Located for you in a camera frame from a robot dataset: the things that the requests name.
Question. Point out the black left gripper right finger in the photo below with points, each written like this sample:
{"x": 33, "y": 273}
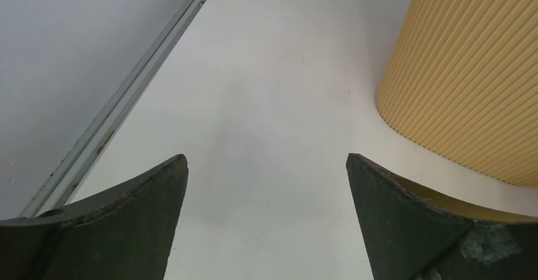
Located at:
{"x": 414, "y": 232}

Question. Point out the aluminium frame rail left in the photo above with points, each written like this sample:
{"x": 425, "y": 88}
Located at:
{"x": 72, "y": 170}

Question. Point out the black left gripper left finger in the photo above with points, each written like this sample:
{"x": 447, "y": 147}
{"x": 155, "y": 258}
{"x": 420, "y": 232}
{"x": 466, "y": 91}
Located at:
{"x": 124, "y": 232}

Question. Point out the yellow ribbed waste bin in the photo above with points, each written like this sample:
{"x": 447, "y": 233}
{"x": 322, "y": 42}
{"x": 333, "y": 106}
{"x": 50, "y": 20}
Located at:
{"x": 461, "y": 81}

